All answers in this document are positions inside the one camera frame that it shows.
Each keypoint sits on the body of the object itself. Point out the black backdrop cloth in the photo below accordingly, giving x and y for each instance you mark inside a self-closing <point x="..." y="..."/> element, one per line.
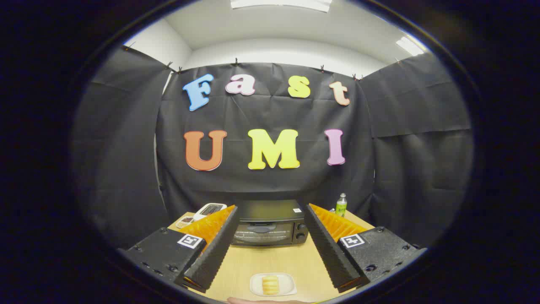
<point x="261" y="114"/>

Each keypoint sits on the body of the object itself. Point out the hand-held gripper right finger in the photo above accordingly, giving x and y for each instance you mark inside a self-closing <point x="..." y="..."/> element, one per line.
<point x="327" y="245"/>

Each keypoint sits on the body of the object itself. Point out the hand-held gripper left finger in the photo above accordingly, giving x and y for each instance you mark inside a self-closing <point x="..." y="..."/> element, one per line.
<point x="219" y="245"/>

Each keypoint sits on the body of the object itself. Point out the green label bottle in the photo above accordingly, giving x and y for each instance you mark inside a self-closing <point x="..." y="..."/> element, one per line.
<point x="341" y="207"/>

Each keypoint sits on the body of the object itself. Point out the white pop-up toaster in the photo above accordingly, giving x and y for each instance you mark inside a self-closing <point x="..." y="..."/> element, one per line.
<point x="200" y="214"/>

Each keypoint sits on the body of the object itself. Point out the golden bread roll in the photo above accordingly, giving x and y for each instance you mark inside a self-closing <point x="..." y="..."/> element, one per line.
<point x="270" y="285"/>

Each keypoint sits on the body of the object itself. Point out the black toaster oven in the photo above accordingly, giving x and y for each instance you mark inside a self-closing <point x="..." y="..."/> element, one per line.
<point x="270" y="211"/>

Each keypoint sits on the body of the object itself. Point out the white square plate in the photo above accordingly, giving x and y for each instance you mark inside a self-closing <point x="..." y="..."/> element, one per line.
<point x="287" y="285"/>

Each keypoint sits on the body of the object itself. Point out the ceiling light panel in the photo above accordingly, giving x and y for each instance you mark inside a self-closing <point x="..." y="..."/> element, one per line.
<point x="280" y="4"/>
<point x="409" y="45"/>

